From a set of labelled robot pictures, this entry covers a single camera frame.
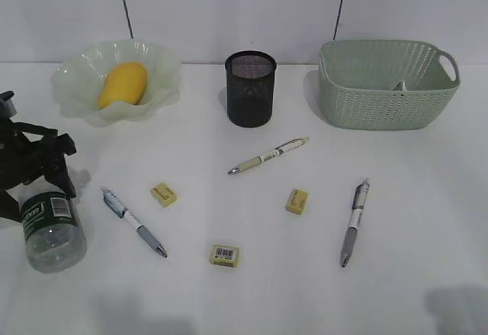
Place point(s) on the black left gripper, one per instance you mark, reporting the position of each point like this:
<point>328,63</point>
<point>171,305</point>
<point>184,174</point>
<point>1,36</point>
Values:
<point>28,152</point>

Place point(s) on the clear water bottle green label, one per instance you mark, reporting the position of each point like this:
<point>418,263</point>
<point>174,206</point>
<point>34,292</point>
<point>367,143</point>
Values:
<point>53,235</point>

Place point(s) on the yellow mango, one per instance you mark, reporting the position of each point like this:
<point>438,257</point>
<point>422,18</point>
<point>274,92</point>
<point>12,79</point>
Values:
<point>126,82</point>

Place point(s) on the grey grip clear pen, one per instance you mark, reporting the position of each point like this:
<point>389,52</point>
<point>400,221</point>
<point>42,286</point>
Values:
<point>361,193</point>

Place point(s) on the waste paper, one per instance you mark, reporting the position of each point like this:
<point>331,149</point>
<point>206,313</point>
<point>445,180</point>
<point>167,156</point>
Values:
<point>400,86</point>

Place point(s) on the blue clip grey pen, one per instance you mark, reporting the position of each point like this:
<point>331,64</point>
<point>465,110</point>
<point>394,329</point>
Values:
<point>119,208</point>

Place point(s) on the pale green wavy plate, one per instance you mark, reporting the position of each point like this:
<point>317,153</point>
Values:
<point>78,82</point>

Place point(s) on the yellow eraser left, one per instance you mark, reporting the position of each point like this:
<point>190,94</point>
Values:
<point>164,195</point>

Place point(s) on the yellow eraser with barcode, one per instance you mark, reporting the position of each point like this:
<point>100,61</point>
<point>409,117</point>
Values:
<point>224,255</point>

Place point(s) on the black mesh pen holder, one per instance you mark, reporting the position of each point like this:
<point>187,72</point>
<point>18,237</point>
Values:
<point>250,84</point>

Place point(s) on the yellow eraser right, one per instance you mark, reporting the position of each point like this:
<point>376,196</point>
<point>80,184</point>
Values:
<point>296,201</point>

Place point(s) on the cream barrel pen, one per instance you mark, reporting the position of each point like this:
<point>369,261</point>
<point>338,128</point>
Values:
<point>265,157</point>

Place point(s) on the pale green plastic basket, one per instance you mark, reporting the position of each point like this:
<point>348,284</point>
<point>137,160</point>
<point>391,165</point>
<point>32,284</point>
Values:
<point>356,80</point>

